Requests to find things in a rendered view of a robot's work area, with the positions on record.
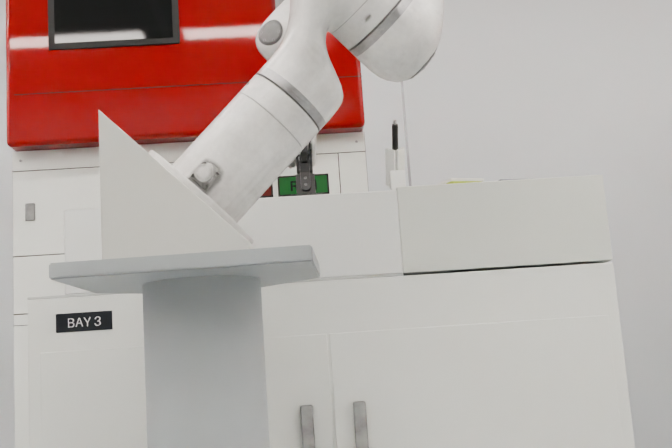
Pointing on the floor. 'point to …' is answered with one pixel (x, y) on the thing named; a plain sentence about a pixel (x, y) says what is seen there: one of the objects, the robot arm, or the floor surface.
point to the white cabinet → (369, 363)
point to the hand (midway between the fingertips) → (305, 186)
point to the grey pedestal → (200, 337)
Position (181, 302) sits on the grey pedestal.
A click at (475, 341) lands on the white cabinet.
